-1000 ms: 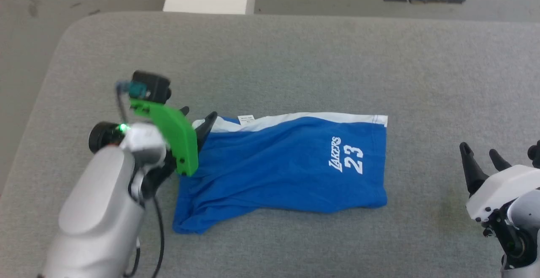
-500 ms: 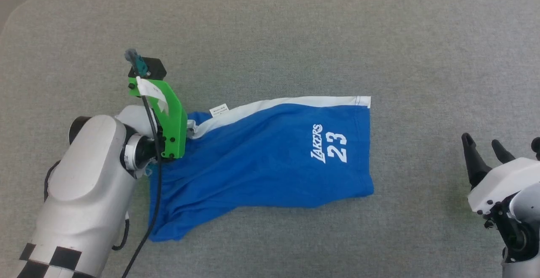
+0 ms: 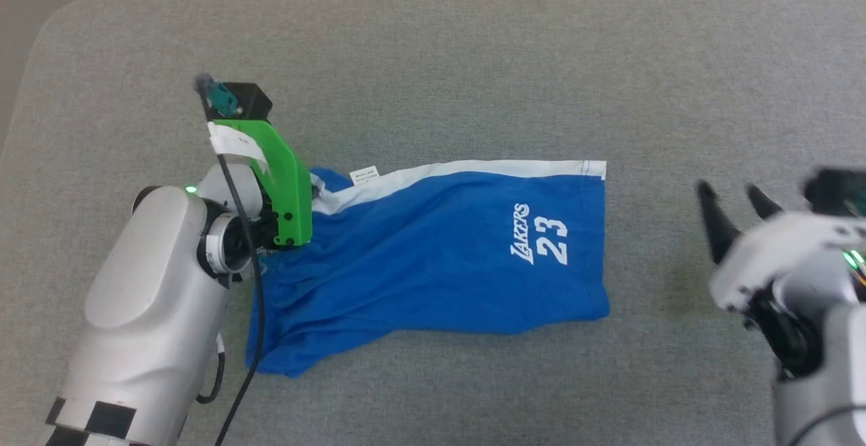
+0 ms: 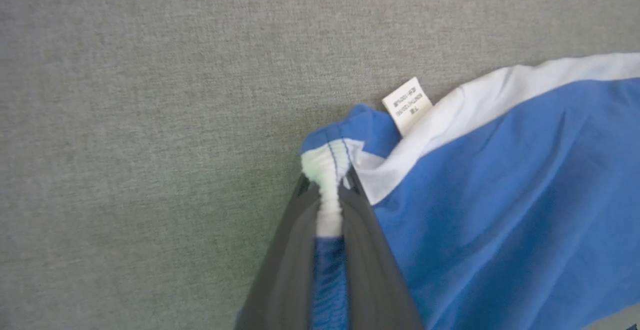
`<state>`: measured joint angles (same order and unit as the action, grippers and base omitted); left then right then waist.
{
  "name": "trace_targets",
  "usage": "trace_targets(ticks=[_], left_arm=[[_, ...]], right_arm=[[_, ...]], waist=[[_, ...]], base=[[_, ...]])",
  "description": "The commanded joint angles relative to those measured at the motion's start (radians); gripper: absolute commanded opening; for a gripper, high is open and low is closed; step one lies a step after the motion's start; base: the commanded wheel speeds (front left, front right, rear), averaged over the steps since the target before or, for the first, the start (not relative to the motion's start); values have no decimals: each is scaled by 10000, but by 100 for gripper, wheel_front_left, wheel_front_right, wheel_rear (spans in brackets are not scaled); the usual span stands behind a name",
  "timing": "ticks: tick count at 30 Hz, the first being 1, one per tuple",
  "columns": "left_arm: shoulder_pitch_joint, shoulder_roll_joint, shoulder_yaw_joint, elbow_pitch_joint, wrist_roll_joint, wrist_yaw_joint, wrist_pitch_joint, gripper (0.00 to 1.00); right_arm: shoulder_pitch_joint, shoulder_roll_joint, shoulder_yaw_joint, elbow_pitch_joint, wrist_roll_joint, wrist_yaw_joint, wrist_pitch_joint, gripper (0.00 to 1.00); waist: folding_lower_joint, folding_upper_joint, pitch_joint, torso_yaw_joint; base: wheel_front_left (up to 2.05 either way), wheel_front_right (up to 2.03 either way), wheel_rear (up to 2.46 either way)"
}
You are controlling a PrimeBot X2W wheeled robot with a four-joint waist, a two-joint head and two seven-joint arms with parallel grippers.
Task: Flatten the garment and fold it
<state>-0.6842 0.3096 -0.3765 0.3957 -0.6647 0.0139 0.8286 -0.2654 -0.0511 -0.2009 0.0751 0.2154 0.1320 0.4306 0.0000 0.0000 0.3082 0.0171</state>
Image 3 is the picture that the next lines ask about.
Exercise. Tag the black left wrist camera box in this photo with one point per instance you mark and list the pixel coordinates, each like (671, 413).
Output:
(247, 102)

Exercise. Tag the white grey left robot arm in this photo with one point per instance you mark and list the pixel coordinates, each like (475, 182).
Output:
(149, 304)

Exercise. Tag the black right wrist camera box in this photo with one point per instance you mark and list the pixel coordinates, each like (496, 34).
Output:
(839, 192)

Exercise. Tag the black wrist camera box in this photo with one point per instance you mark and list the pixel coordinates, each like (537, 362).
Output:
(247, 102)
(839, 192)

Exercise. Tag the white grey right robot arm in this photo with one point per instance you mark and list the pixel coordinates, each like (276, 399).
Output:
(825, 358)

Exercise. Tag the white label strip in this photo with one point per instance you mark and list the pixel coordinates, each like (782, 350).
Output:
(237, 143)

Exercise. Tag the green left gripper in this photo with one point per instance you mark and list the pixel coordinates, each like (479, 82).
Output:
(287, 182)

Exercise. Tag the blue Lakers basketball shorts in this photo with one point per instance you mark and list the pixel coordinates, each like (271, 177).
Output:
(433, 263)

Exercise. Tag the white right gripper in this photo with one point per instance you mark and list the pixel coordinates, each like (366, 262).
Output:
(778, 256)

